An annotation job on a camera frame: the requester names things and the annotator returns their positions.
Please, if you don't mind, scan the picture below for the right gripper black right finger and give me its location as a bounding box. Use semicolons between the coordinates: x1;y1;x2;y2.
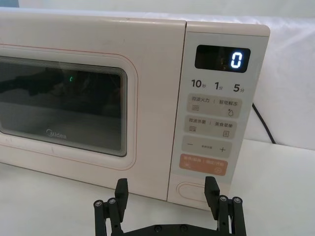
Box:
204;176;247;236

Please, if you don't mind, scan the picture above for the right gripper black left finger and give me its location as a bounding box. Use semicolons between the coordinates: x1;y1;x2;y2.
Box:
93;178;129;236

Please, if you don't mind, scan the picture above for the cream microwave oven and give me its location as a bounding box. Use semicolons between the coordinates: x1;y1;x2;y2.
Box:
0;6;271;211

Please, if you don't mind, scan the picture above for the oven control panel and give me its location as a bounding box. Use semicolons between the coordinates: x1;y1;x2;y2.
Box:
171;30;268;177

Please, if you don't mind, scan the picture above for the black power cable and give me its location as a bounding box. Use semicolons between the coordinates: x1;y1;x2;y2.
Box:
251;102;277;144

